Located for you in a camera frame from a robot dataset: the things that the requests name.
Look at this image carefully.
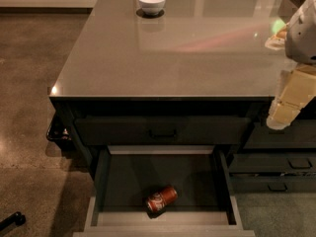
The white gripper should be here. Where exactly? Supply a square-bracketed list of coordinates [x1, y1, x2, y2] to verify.
[266, 64, 316, 130]

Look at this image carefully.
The red coke can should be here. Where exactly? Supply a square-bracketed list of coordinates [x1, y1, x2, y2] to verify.
[145, 186, 178, 213]

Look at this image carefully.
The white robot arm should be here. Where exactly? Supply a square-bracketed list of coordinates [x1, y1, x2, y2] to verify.
[265, 0, 316, 130]

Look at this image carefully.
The right upper dark drawer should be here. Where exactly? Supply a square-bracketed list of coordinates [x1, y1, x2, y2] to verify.
[245, 119, 316, 149]

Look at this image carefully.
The dark drawer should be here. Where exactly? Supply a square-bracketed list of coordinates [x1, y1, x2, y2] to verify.
[230, 177, 316, 193]
[75, 116, 251, 145]
[245, 119, 316, 149]
[229, 153, 316, 174]

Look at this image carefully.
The right middle dark drawer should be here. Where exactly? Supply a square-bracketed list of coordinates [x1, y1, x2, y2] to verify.
[229, 153, 316, 174]

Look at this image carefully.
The right lower dark drawer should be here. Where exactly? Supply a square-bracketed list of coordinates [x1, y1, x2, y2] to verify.
[230, 177, 316, 193]

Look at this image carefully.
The dark cabinet counter unit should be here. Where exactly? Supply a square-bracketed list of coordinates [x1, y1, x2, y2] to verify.
[49, 0, 316, 180]

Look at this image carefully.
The dark top drawer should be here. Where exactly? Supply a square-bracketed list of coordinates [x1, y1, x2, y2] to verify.
[75, 116, 251, 145]

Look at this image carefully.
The open grey middle drawer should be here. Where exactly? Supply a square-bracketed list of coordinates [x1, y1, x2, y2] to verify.
[73, 146, 256, 237]

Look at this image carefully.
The white ceramic bowl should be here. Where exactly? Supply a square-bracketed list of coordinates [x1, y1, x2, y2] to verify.
[137, 0, 166, 16]

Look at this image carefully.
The black object on floor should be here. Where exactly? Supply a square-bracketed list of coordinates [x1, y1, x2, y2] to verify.
[0, 211, 26, 233]

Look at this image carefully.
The black drawer handle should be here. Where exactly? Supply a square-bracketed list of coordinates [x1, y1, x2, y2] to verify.
[148, 129, 177, 139]

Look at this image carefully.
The black side rail handle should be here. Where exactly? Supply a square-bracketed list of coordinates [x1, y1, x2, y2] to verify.
[46, 115, 70, 142]

